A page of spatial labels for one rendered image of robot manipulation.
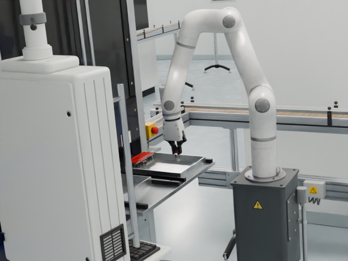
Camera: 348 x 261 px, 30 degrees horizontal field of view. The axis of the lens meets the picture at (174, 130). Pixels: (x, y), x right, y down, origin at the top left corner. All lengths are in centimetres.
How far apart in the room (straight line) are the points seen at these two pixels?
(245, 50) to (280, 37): 154
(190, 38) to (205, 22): 10
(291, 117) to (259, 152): 88
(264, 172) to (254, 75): 44
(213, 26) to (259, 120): 46
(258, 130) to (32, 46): 117
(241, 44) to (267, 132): 41
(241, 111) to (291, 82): 55
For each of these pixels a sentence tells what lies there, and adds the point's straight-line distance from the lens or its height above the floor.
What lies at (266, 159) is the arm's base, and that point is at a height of 96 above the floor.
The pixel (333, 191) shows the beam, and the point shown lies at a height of 48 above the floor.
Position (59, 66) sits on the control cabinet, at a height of 156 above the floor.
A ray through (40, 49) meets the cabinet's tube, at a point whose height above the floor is 162.
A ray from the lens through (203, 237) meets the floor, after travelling 453.
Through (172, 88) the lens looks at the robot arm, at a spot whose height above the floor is 132.
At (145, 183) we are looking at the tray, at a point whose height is 90.
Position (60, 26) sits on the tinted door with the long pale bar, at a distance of 285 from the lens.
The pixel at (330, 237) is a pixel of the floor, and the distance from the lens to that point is 448.
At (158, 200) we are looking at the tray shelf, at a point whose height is 88.
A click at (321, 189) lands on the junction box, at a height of 51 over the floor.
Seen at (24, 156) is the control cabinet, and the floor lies 126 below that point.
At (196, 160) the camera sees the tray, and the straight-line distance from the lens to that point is 324.
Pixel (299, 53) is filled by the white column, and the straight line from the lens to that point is 438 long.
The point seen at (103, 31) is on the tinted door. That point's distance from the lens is 310.
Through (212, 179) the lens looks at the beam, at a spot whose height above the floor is 49.
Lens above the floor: 188
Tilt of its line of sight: 15 degrees down
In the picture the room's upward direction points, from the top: 5 degrees counter-clockwise
